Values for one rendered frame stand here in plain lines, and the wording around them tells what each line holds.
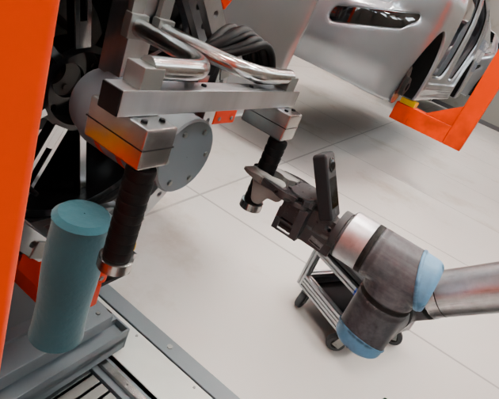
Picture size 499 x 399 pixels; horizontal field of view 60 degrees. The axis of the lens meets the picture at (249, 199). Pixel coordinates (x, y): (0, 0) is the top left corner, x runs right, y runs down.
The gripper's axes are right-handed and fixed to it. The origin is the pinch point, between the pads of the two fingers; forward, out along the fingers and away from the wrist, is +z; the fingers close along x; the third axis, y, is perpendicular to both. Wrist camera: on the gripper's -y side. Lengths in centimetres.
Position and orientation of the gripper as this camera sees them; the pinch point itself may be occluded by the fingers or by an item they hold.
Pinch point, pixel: (257, 165)
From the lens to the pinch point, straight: 81.1
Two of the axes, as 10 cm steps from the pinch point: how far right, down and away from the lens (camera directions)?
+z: -7.8, -5.1, 3.5
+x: 5.1, -2.1, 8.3
